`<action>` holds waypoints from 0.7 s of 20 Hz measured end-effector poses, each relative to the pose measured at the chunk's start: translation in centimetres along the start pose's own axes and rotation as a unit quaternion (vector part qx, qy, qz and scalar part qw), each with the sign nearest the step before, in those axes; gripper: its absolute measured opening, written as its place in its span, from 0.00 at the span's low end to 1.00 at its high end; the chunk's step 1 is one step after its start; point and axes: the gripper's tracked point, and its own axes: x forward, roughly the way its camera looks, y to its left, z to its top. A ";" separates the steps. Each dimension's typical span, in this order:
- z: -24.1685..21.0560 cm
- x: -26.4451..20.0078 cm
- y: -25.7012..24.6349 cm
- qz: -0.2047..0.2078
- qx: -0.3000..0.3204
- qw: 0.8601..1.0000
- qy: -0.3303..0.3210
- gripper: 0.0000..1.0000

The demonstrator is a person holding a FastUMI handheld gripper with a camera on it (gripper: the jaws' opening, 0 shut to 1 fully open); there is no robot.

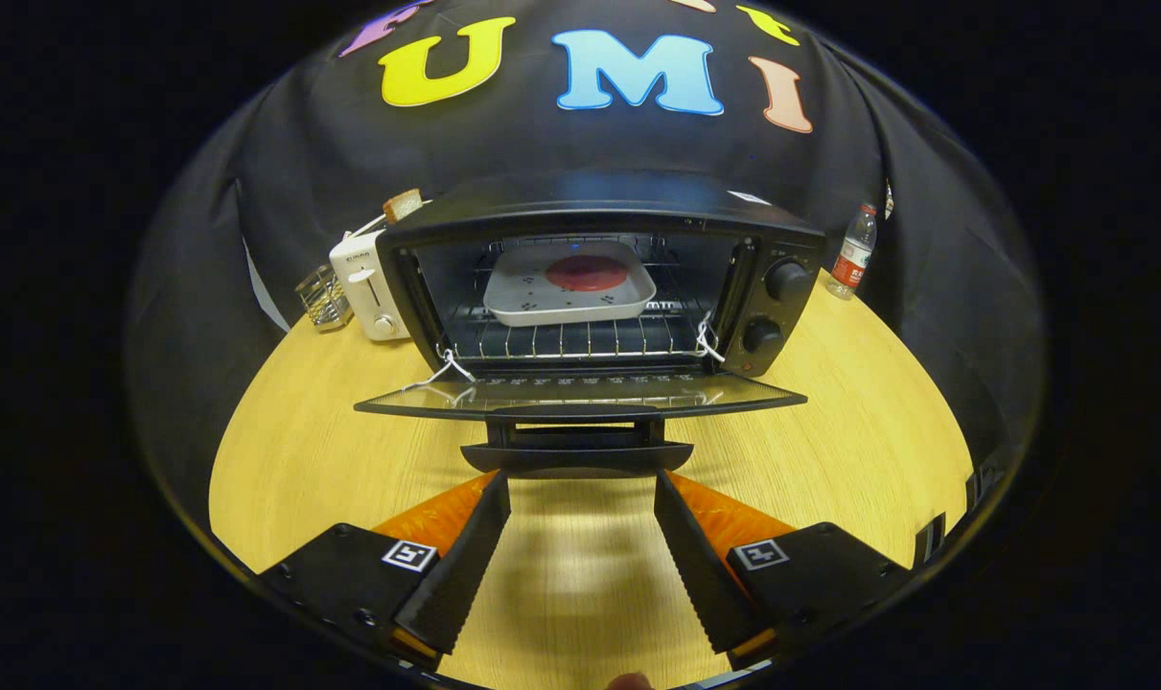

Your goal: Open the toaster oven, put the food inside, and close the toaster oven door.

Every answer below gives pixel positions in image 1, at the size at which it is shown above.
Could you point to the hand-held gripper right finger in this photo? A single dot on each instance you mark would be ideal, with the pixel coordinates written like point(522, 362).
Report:
point(700, 565)

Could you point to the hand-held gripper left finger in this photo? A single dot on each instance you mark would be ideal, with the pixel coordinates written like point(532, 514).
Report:
point(465, 565)

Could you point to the black toaster oven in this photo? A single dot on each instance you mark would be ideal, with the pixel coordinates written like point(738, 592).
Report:
point(777, 307)

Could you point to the white square plate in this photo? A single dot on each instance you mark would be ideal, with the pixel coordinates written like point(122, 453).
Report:
point(542, 297)

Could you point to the pink ham slice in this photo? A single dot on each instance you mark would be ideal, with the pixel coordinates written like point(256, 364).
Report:
point(585, 273)

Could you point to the white toaster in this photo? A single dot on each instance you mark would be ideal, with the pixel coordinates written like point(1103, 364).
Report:
point(359, 278)

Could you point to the clear water bottle red label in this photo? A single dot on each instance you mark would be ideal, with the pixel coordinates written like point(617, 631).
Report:
point(853, 259)

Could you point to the bread slice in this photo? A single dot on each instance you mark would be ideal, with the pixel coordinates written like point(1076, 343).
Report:
point(403, 204)

